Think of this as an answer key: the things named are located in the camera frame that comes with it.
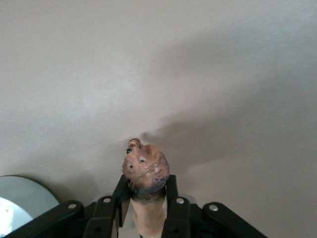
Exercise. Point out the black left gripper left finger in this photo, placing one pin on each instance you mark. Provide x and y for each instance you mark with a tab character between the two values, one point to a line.
99	218

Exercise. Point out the brown lion statue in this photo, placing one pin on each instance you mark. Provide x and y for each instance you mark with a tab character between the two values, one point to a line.
146	171

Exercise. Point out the white round desk lamp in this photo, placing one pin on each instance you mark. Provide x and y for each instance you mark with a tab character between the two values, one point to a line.
19	198

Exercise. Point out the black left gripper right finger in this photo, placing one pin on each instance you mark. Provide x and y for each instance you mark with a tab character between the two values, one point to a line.
183	218

